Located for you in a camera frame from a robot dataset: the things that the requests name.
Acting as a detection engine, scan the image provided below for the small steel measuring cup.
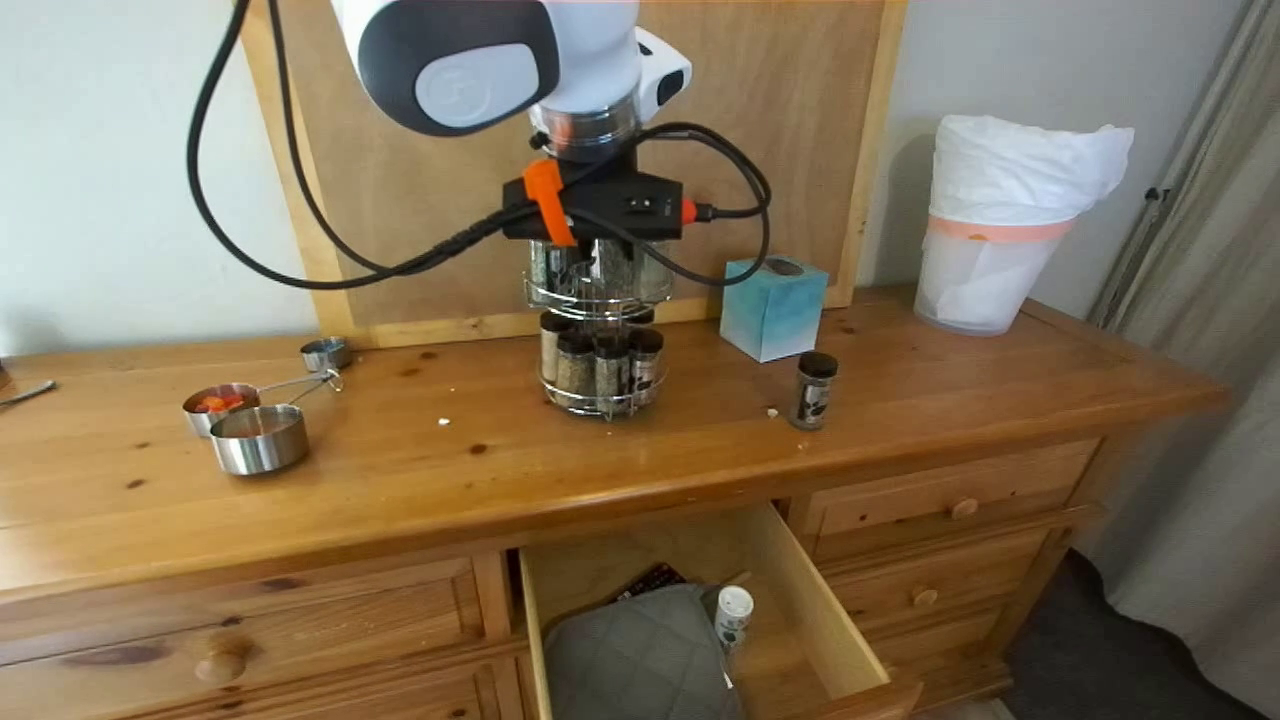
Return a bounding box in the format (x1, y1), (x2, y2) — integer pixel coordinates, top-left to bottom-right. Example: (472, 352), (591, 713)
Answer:
(300, 335), (351, 371)

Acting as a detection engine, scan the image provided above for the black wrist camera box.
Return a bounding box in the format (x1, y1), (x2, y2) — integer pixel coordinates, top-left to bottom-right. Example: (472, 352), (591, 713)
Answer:
(504, 160), (697, 249)

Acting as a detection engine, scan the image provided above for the white bottle in drawer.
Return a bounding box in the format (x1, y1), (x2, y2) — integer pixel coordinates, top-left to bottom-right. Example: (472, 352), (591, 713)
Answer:
(711, 584), (757, 647)

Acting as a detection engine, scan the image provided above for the wooden dresser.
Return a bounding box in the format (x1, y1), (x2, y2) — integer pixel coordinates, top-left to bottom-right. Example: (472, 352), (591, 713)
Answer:
(0, 293), (1224, 720)

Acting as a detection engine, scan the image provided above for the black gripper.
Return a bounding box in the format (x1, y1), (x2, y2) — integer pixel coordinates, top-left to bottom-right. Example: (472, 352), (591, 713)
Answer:
(527, 240), (672, 312)

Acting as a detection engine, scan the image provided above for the teal tissue box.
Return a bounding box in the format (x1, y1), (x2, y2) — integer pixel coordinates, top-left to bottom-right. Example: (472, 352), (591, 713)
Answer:
(720, 254), (827, 364)

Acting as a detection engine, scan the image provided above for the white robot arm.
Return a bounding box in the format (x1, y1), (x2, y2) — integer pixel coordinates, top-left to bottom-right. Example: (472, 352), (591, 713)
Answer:
(333, 0), (693, 318)

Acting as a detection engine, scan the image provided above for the large steel measuring cup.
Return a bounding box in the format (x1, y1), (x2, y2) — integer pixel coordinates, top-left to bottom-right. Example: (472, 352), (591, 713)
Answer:
(208, 392), (310, 479)

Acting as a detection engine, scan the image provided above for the grey cloth in drawer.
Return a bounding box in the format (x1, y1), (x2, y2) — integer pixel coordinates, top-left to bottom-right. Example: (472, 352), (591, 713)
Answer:
(542, 584), (745, 720)

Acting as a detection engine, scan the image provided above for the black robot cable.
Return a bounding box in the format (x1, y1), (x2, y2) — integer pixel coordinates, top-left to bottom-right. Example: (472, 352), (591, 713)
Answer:
(184, 0), (776, 294)

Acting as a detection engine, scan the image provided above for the grey curtain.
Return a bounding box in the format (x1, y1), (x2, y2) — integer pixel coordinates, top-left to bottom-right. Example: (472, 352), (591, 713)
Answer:
(1084, 0), (1280, 720)

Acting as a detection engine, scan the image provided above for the spice bottle far right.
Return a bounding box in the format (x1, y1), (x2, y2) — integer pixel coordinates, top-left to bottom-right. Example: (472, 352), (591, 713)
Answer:
(794, 352), (841, 429)

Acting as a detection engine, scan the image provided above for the wooden backboard panel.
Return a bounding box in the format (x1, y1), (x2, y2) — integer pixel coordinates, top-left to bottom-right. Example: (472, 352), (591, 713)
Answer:
(239, 0), (909, 349)

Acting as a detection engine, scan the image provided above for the chrome rotating spice rack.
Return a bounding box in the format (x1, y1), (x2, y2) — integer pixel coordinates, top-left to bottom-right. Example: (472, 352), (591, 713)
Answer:
(527, 294), (665, 419)

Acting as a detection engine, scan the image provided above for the measuring cup with candies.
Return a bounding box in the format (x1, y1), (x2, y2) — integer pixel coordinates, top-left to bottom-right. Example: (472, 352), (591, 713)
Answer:
(181, 382), (261, 435)

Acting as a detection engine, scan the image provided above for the white trash bin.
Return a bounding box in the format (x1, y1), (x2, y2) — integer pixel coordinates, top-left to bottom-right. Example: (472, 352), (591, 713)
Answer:
(917, 116), (1136, 335)

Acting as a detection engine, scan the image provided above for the open wooden drawer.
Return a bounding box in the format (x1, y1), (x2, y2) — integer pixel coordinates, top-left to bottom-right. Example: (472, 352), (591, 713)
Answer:
(520, 503), (920, 720)

